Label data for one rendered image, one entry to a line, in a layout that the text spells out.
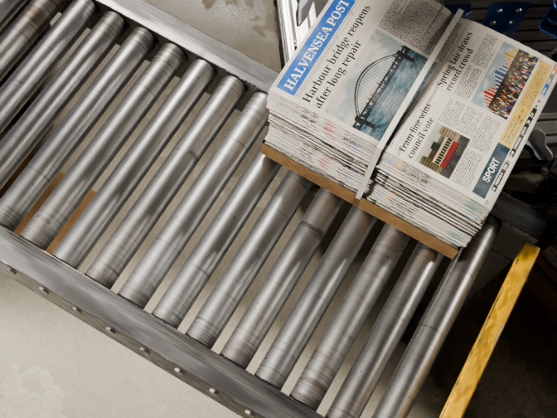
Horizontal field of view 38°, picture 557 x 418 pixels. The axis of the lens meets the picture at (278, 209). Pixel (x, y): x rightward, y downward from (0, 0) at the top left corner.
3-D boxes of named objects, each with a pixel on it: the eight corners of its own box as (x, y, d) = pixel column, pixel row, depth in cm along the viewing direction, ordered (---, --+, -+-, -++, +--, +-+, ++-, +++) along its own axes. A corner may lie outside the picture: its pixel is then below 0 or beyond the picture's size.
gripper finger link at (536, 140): (530, 108, 146) (564, 147, 143) (519, 123, 151) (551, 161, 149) (517, 115, 145) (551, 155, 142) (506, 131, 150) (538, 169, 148)
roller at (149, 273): (279, 109, 151) (281, 95, 147) (139, 320, 135) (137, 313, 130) (256, 96, 152) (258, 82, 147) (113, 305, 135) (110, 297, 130)
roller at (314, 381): (439, 192, 146) (437, 177, 142) (314, 423, 129) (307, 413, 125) (414, 184, 149) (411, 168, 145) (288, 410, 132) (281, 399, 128)
